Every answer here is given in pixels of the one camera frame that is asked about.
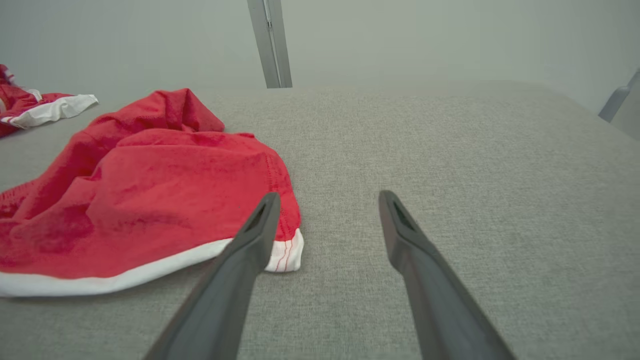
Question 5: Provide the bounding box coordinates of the red white-trimmed garment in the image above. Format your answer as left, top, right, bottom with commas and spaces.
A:
0, 63, 100, 139

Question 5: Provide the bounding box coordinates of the grey aluminium partition rail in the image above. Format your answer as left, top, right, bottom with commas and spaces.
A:
247, 0, 294, 90

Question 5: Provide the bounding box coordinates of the red basketball jersey number 23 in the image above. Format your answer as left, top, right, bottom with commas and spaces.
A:
0, 88, 305, 299

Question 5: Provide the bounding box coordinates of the grey wheeled chair leg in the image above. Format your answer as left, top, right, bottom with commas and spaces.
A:
598, 67, 640, 124

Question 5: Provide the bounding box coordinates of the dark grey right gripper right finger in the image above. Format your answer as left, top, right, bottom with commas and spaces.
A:
378, 189, 517, 360

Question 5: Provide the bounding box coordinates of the grey fabric sofa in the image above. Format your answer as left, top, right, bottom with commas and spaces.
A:
0, 81, 640, 360

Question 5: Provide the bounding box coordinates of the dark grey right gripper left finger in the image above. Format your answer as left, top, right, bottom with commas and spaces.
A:
142, 192, 282, 360

